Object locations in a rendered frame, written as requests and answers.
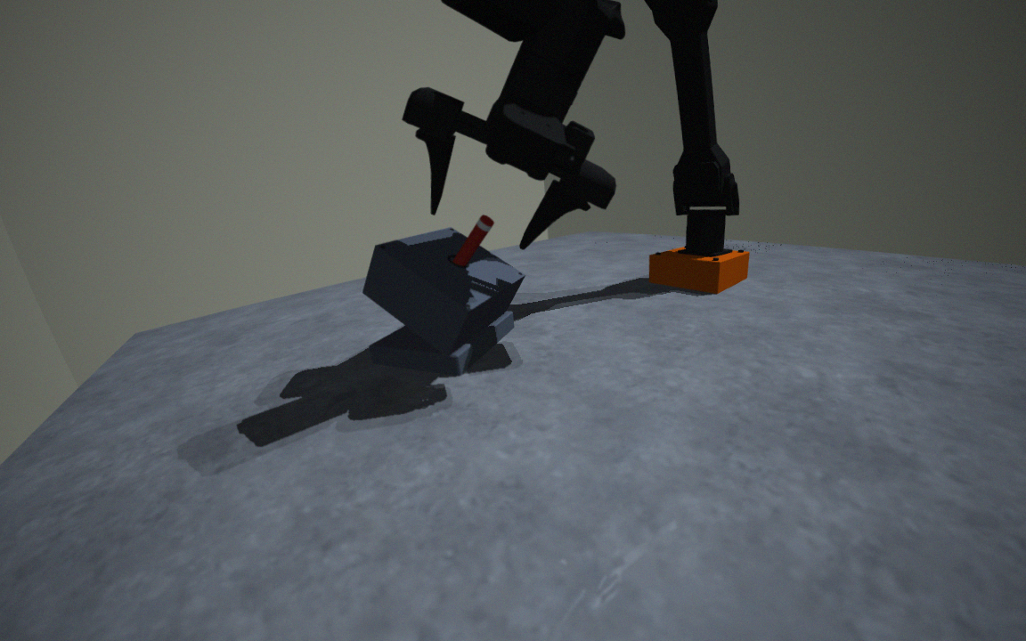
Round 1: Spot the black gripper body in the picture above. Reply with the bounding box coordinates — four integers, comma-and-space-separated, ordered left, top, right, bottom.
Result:
402, 51, 616, 209

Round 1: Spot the red cylindrical peg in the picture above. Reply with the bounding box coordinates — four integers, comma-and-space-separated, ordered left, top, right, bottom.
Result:
453, 215, 494, 265

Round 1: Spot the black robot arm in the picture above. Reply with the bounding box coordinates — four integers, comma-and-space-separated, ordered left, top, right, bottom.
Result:
442, 0, 739, 256

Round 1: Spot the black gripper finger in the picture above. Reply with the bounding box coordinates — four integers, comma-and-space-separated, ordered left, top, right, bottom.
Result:
415, 129, 456, 215
520, 181, 591, 250

